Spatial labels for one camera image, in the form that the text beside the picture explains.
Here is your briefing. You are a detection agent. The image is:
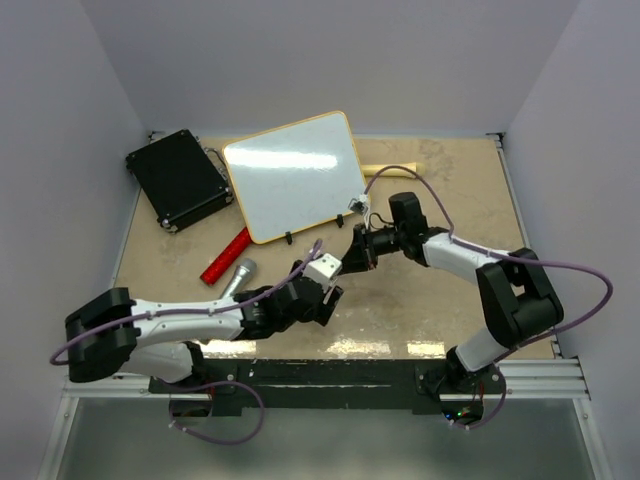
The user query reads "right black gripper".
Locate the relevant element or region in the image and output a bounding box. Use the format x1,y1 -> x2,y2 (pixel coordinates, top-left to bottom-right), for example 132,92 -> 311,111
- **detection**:
336,222 -> 406,275

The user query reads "yellow framed whiteboard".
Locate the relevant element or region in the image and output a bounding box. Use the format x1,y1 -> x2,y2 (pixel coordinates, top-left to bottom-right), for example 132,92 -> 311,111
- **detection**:
221,111 -> 366,244

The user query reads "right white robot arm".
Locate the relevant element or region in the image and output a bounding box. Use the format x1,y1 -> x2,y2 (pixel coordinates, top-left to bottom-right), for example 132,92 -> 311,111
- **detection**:
342,192 -> 564,393

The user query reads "silver toy microphone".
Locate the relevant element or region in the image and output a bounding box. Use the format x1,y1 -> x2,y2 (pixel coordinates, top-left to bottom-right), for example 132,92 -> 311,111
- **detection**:
220,258 -> 257,298

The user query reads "cream toy microphone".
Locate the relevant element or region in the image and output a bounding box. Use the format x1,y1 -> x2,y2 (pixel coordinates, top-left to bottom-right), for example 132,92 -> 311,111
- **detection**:
361,162 -> 426,178

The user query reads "red glitter toy microphone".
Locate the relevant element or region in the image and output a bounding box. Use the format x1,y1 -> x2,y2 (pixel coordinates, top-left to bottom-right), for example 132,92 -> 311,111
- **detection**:
200,227 -> 251,286

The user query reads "black carrying case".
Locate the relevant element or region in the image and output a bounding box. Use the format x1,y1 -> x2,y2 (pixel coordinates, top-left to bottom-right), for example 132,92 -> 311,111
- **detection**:
125,129 -> 234,233

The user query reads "wire whiteboard stand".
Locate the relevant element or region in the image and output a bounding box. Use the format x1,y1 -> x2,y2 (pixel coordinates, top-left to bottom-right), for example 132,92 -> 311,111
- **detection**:
284,214 -> 344,245

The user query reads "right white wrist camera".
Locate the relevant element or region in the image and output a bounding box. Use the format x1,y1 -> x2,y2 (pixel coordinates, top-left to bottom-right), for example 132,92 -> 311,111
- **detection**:
348,193 -> 371,223

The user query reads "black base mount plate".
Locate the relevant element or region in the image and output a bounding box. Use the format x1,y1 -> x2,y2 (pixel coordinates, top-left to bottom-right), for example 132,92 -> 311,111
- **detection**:
149,359 -> 484,424

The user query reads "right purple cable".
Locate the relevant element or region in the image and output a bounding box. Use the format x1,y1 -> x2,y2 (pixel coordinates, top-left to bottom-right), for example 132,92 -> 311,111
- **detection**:
362,165 -> 615,431

